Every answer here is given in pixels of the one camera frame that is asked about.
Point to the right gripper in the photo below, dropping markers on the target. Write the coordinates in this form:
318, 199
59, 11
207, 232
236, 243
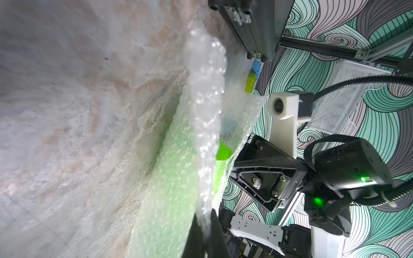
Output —
267, 174

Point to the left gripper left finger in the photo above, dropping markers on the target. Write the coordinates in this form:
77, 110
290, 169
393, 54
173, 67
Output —
194, 247

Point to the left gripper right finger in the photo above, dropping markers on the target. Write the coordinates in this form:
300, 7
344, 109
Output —
216, 247

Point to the clear bubble wrap sheet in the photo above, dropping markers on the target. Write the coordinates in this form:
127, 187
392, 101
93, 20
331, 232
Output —
211, 109

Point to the green plastic wine glass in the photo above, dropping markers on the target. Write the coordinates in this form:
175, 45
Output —
223, 155

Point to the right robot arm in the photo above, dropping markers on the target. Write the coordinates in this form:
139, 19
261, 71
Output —
335, 172

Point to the green toy brick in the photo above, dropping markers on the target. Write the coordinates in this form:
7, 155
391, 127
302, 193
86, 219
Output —
251, 82

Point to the blue toy brick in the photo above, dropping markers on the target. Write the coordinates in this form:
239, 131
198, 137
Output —
256, 67

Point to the black case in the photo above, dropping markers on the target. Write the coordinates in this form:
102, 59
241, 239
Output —
258, 25

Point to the clear plastic wall bin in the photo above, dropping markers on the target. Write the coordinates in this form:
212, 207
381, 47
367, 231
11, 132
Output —
342, 111

